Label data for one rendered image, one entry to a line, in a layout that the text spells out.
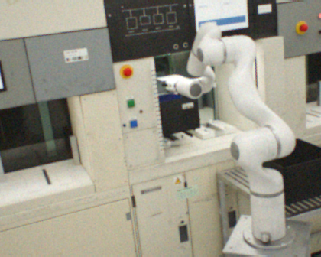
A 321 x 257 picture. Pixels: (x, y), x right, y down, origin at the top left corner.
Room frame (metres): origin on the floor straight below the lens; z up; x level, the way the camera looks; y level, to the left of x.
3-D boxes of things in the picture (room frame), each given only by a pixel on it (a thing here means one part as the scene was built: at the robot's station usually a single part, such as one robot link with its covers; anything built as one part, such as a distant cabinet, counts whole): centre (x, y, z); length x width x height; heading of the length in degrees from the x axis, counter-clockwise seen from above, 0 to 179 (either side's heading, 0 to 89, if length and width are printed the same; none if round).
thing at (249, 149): (1.50, -0.33, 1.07); 0.19 x 0.12 x 0.24; 108
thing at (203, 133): (2.54, -0.30, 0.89); 0.22 x 0.21 x 0.04; 19
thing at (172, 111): (2.34, -0.08, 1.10); 0.24 x 0.20 x 0.32; 109
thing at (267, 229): (1.51, -0.36, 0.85); 0.19 x 0.19 x 0.18
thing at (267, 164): (1.90, -0.58, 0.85); 0.28 x 0.28 x 0.17; 18
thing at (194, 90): (2.10, -0.17, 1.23); 0.13 x 0.09 x 0.08; 19
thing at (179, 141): (2.45, -0.04, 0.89); 0.22 x 0.21 x 0.04; 19
